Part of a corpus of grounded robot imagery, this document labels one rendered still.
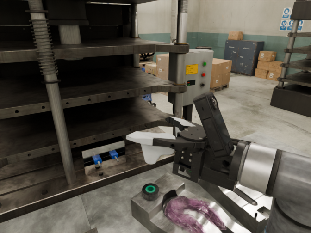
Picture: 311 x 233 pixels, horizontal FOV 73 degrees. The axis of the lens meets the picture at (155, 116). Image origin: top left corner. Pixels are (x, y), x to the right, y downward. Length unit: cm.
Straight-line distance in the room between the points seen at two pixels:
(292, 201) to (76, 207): 103
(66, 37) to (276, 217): 132
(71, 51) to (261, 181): 104
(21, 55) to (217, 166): 101
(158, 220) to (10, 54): 99
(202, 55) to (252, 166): 133
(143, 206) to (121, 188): 29
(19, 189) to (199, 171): 124
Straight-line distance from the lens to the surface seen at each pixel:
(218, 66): 561
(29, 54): 118
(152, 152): 39
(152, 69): 612
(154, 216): 103
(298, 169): 36
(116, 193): 125
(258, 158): 36
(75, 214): 120
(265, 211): 117
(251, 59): 788
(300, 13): 495
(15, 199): 144
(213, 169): 40
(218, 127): 37
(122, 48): 126
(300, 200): 37
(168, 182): 113
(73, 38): 142
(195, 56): 158
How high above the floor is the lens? 165
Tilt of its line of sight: 24 degrees down
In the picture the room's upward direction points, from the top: straight up
